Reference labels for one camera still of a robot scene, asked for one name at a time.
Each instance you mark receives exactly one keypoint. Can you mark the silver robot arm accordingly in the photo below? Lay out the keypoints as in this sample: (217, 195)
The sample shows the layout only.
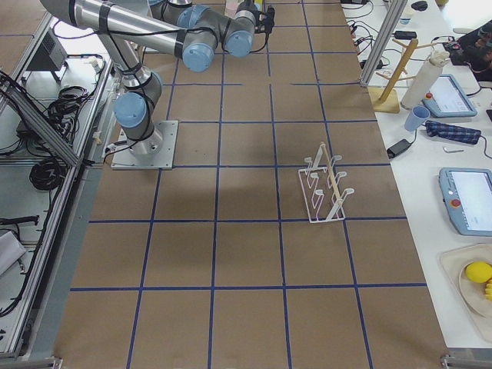
(182, 29)

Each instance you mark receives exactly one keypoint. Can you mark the light blue cup on desk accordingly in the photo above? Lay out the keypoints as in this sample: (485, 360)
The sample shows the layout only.
(416, 117)

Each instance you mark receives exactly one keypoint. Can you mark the black power adapter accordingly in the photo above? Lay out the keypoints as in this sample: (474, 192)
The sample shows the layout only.
(398, 148)

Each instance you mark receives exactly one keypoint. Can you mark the wooden mug tree stand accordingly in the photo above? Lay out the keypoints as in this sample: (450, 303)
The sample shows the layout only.
(385, 99)

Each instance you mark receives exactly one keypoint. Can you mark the white thermos bottle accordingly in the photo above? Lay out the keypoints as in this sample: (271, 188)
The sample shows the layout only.
(430, 70)

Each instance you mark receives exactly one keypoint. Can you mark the blue teach pendant far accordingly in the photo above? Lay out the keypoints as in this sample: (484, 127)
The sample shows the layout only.
(446, 99)

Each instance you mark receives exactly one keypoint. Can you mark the blue teach pendant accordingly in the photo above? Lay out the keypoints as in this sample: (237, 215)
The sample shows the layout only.
(467, 198)
(446, 99)

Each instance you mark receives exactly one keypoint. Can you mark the blue teach pendant near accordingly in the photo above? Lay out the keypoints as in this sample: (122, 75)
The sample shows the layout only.
(467, 198)

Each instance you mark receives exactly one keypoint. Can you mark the blue plaid cloth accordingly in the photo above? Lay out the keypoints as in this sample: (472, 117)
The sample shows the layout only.
(456, 133)

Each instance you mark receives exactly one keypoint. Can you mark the yellow lemon toy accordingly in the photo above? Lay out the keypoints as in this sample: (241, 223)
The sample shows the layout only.
(478, 271)

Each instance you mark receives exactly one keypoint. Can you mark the beige tray with fruit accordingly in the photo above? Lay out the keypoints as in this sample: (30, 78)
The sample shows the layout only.
(472, 294)

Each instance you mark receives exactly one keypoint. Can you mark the white wire cup rack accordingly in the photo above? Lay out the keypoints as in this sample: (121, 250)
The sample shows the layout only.
(323, 198)

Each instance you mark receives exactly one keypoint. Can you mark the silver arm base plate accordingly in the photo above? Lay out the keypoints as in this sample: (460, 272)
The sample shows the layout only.
(153, 153)

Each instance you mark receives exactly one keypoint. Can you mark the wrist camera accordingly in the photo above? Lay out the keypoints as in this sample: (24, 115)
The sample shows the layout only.
(269, 20)

